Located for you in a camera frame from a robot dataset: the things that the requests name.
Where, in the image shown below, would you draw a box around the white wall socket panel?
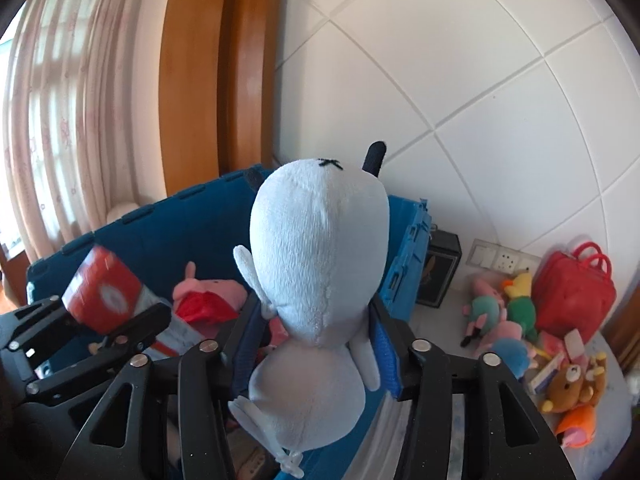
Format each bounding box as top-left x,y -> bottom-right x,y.
467,239 -> 543,276

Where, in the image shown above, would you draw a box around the blue plastic storage crate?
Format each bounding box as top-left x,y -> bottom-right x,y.
25,162 -> 433,480

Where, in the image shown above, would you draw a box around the orange pig plush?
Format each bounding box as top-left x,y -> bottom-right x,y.
555,404 -> 598,448

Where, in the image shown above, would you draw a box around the small white box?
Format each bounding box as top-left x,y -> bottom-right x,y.
562,329 -> 586,361

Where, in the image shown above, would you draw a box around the teal dress pig plush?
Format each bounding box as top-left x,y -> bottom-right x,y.
460,277 -> 511,347

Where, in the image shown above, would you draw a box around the white dog plush black ears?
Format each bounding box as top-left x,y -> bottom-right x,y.
227,142 -> 392,478

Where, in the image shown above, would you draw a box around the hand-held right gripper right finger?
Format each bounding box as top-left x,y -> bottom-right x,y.
369,299 -> 577,480

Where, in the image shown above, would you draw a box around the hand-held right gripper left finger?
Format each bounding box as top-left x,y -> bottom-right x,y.
59,305 -> 263,480

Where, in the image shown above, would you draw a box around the white box with orange end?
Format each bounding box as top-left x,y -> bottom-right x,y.
61,245 -> 201,358

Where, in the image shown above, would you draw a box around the black gift box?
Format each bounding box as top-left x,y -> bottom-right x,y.
415,230 -> 463,309

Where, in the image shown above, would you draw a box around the yellow green plush toy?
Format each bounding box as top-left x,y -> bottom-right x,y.
501,271 -> 538,343

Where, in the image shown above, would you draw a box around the red dress pig plush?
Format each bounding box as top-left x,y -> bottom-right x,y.
172,260 -> 248,341

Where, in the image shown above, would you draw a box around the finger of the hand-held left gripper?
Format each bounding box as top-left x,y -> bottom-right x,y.
27,302 -> 173,403
0,296 -> 66,361

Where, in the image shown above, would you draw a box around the sheer pink floral curtain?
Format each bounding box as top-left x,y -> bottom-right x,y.
0,0 -> 181,266

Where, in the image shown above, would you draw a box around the wooden door frame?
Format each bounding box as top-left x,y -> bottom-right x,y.
600,280 -> 640,401

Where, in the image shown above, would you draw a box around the brown bear plush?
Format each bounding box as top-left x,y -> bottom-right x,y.
540,352 -> 608,413

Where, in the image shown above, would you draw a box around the red toy suitcase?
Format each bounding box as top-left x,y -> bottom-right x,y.
531,240 -> 617,345

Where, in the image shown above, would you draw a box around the white blue box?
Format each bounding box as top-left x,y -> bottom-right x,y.
527,352 -> 568,395

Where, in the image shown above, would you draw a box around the blue dress pig plush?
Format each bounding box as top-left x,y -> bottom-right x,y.
475,321 -> 538,381

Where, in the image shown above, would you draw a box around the wooden window frame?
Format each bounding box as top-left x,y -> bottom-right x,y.
160,0 -> 286,198

